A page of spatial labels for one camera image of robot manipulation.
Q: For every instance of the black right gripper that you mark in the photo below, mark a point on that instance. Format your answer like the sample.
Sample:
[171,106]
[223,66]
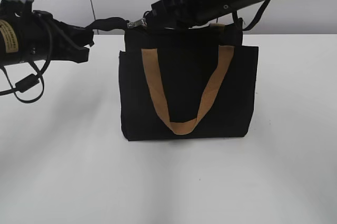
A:
[168,14]

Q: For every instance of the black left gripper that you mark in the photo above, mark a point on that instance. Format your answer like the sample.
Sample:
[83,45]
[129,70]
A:
[69,42]

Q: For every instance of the silver zipper pull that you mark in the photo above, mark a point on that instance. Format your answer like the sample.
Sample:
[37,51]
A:
[138,23]

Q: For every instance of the black tote bag tan handles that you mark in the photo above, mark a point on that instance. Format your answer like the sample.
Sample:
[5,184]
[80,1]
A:
[184,84]

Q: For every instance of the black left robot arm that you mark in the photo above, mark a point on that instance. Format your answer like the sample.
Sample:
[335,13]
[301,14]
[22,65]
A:
[28,34]

